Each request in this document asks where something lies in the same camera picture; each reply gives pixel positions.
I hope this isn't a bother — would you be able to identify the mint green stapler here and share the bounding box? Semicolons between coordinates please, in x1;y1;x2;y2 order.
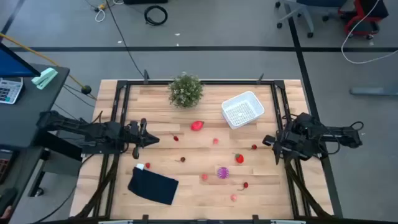
30;67;59;91

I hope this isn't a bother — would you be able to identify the blue screen monitor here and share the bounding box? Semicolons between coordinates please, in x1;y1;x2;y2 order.
0;42;41;78

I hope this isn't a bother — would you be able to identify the navy folded cloth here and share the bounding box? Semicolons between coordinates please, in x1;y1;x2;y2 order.
127;163;180;206

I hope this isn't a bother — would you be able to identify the purple spiky ball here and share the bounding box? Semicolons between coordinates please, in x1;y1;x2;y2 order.
216;166;230;180

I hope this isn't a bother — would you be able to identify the yellow cable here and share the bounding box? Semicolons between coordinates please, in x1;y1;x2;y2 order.
0;32;97;100

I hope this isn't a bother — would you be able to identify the red cart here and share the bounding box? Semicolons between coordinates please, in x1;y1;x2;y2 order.
338;0;389;40

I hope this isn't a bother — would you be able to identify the person's hand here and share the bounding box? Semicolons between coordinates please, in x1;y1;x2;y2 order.
0;205;14;221

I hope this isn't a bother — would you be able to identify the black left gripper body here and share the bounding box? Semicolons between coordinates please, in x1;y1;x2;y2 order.
123;118;149;160

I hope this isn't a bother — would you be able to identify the black coiled cable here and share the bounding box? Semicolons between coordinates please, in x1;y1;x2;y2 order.
144;4;169;27

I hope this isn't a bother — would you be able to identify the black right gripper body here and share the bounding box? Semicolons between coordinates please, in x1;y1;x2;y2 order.
273;126;301;155

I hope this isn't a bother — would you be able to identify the grey office chair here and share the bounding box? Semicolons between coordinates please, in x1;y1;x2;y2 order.
274;0;349;39

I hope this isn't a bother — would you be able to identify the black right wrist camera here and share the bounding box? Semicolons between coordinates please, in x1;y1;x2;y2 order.
262;134;278;147

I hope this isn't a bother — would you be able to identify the green potted plant black pot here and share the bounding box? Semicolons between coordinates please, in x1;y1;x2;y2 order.
167;71;205;110

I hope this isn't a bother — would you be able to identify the black metal table frame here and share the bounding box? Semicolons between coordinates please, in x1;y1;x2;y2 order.
70;70;346;224

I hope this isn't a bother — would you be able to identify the long white cable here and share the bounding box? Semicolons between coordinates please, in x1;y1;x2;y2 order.
340;0;398;65

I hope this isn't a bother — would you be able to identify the long black cable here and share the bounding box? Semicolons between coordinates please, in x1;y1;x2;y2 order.
104;0;147;80

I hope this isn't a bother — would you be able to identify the dark grey desk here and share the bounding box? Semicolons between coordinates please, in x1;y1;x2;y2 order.
0;63;83;218

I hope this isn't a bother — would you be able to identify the grey desk calculator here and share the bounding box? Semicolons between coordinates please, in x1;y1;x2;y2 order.
0;77;24;105

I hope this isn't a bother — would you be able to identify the white cable loop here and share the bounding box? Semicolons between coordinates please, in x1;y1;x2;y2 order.
93;0;125;23

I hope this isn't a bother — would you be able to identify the white perforated plastic basket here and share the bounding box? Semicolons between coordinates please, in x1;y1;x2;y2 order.
221;90;266;130

